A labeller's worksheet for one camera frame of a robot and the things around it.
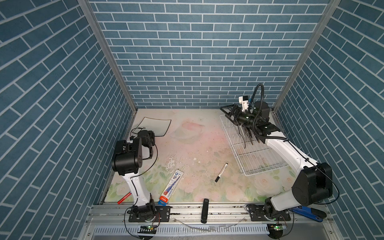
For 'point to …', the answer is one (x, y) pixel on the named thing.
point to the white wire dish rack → (253, 155)
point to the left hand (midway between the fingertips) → (153, 127)
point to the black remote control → (204, 217)
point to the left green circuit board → (149, 229)
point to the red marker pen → (124, 197)
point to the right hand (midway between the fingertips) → (222, 110)
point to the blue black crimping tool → (313, 213)
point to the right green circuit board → (276, 230)
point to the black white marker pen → (221, 172)
